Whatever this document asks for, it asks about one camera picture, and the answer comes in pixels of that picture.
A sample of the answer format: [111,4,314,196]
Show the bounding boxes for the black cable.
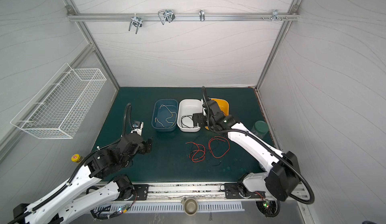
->
[180,115,197,129]

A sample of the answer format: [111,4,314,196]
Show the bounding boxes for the yellow cable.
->
[154,104,178,128]

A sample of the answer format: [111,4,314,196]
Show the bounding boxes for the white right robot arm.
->
[199,98,300,201]

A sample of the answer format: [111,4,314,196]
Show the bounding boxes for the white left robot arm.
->
[11,132,153,224]

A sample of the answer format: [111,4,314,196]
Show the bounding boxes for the yellow plastic bin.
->
[203,98,229,131]

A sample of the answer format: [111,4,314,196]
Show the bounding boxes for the white plastic bin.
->
[177,99,203,133]

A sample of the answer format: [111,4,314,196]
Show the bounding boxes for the blue plastic bin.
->
[151,99,179,132]

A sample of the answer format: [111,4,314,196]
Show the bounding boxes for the green table mat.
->
[95,87,261,182]

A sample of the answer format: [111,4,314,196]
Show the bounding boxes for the green lid glass jar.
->
[251,121,269,139]

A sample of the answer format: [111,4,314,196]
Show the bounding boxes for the grey round cup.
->
[181,197,199,216]

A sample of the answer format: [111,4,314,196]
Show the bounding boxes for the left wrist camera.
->
[131,121,144,136]

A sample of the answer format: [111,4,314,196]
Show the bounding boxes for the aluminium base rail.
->
[64,181,308,201]

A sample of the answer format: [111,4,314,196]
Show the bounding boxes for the white wire basket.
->
[10,63,107,139]

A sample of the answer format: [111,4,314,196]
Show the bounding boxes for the aluminium top rail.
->
[67,10,300,22]

